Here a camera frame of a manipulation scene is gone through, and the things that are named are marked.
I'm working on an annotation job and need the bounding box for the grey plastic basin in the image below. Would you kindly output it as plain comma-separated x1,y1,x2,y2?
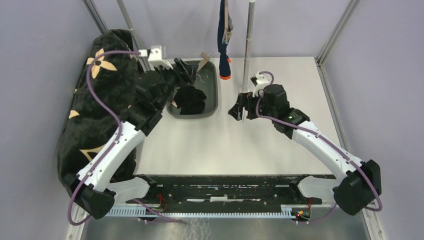
166,60,219,120

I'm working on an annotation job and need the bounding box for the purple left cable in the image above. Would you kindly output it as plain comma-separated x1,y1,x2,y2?
67,49,186,227

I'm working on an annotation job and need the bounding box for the right metal rack pole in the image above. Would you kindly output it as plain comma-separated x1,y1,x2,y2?
241,0,256,92

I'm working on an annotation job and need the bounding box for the grey cable duct strip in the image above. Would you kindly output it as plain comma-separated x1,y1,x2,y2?
105,205,296,220

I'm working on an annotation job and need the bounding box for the aluminium frame rail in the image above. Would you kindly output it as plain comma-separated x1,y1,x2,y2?
316,0,361,66

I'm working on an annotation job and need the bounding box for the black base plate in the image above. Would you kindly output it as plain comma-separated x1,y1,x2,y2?
140,175,323,213

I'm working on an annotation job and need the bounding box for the black underwear white waistband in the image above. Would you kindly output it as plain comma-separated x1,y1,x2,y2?
171,85,207,115

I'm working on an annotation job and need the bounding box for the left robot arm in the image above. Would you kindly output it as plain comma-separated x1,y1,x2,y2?
64,58,198,220

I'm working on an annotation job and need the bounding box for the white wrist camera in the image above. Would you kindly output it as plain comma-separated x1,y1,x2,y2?
138,45,174,70
250,74,270,88

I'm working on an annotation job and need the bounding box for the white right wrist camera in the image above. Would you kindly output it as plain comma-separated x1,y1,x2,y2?
250,74,270,88

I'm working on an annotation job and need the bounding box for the wooden clip hanger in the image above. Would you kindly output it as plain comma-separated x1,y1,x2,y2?
196,52,212,73
222,0,233,44

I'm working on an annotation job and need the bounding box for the white right pole base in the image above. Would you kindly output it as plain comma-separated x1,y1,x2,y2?
236,88,249,122

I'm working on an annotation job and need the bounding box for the navy orange underwear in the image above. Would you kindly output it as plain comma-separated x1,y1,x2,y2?
217,0,234,80

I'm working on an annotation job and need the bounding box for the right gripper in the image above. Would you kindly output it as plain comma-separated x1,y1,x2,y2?
228,90,277,121

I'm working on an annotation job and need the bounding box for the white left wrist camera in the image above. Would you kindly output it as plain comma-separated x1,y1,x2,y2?
138,45,174,70

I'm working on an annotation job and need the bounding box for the black floral plush blanket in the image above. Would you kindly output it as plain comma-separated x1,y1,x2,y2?
57,29,143,185

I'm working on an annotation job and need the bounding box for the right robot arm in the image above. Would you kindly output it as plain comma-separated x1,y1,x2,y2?
227,84,383,216

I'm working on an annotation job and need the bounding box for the metal rack pole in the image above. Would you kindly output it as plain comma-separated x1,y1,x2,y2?
241,0,256,92
116,0,151,71

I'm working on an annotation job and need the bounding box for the left metal rack pole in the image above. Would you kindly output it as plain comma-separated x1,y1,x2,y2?
116,0,151,71

